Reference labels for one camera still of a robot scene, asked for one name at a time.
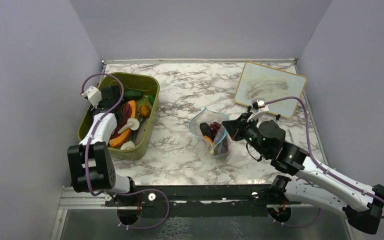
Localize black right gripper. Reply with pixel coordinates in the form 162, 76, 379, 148
222, 111, 271, 159

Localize red toy grapes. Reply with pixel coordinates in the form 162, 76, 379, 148
210, 122, 222, 135

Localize green toy cucumber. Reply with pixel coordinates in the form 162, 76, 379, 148
123, 89, 144, 102

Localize clear zip top bag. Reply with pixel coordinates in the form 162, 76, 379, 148
188, 107, 230, 158

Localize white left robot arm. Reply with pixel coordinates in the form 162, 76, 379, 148
67, 85, 137, 206

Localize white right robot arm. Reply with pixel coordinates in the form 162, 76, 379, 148
221, 112, 384, 235

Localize orange toy pumpkin slice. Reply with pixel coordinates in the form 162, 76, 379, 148
109, 100, 139, 148

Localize red toy meat slice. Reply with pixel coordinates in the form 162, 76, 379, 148
110, 103, 132, 139

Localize olive green plastic bin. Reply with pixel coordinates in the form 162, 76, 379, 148
78, 72, 160, 160

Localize white toy mushroom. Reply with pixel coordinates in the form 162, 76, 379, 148
117, 117, 140, 134

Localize small orange toy fruit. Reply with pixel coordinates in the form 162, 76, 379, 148
139, 104, 151, 118

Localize small green toy pepper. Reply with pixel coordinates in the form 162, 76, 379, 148
148, 94, 156, 106

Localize yellow framed whiteboard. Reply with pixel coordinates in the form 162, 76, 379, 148
234, 61, 308, 106

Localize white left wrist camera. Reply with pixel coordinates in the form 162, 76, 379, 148
80, 86, 102, 109

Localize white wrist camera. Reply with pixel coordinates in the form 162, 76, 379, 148
80, 86, 102, 109
247, 99, 269, 122

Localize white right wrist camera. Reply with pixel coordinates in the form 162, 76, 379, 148
247, 99, 269, 122

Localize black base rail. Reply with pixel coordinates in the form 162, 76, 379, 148
104, 184, 293, 219

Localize aluminium frame rail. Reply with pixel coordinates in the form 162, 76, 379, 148
49, 186, 113, 240

